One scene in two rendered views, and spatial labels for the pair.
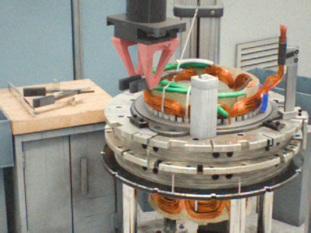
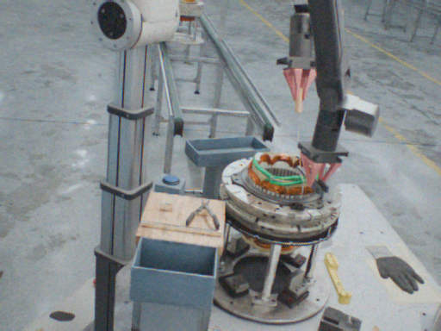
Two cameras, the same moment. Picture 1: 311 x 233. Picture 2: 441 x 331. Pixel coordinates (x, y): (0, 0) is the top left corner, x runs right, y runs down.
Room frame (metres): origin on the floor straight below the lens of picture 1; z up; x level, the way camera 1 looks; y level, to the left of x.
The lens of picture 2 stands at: (0.80, 1.08, 1.69)
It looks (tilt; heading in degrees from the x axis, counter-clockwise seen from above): 26 degrees down; 293
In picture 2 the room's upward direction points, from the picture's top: 8 degrees clockwise
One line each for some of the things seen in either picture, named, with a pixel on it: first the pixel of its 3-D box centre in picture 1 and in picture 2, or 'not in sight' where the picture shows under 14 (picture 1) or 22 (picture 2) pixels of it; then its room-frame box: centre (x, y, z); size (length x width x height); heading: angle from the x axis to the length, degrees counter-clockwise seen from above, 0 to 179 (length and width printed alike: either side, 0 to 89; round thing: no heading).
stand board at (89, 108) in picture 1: (54, 104); (183, 221); (1.25, 0.19, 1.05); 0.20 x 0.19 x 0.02; 114
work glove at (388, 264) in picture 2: not in sight; (394, 266); (0.77, -0.36, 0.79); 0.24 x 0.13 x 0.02; 125
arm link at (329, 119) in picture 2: not in sight; (333, 114); (1.00, 0.01, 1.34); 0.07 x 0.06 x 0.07; 178
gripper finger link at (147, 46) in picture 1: (146, 55); (319, 167); (1.01, 0.02, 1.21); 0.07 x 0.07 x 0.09; 47
